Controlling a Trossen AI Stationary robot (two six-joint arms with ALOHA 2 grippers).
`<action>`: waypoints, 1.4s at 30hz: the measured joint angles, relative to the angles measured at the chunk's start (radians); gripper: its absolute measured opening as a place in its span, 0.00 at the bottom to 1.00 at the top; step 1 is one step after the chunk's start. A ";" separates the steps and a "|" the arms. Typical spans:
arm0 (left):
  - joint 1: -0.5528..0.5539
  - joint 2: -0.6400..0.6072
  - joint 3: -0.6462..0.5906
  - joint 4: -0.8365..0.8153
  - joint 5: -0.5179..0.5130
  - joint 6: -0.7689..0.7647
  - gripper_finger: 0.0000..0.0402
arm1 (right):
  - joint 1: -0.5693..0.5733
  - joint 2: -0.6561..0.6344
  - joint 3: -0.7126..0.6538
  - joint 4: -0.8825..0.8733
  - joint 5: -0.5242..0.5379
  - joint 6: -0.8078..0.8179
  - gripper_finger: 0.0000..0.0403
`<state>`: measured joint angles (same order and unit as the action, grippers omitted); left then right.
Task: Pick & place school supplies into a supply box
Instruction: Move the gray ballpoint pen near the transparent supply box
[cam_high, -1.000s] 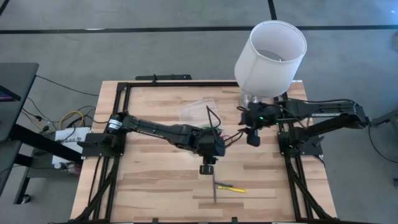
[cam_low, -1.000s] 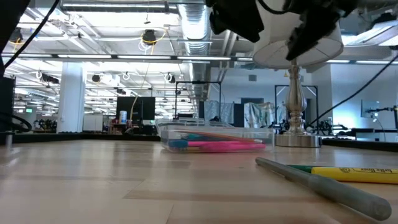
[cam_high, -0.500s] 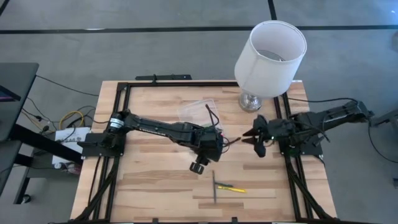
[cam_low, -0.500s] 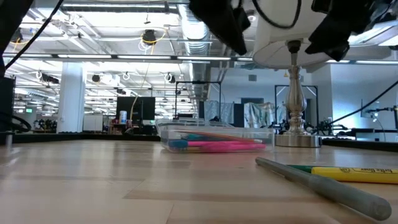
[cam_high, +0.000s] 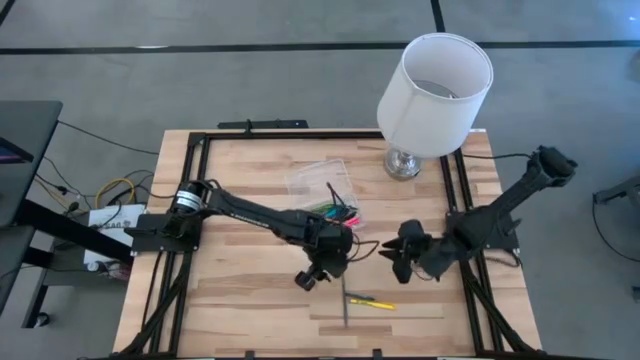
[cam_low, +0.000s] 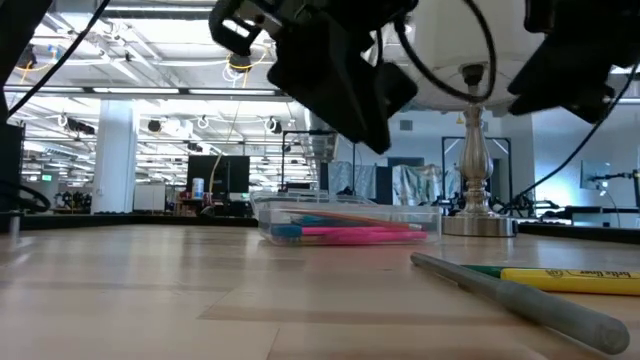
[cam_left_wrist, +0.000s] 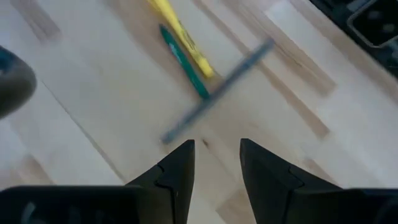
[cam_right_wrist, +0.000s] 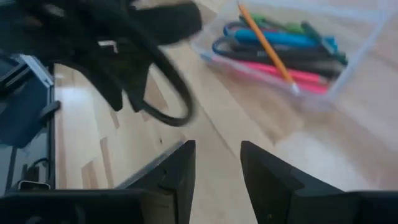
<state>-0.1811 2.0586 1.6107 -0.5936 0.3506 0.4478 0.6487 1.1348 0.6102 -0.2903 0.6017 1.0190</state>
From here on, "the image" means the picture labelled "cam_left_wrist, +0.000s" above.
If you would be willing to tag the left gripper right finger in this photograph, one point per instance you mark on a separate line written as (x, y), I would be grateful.
(267, 186)

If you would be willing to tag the black aluminium table frame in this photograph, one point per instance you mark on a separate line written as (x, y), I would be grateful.
(367, 28)

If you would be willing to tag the yellow highlighter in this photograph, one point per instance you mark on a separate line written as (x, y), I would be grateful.
(183, 34)

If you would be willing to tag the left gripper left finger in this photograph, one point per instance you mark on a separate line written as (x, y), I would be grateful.
(182, 180)

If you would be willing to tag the grey marker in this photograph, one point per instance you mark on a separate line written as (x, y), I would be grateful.
(217, 91)

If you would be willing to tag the green crayon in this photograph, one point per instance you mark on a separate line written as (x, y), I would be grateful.
(185, 62)

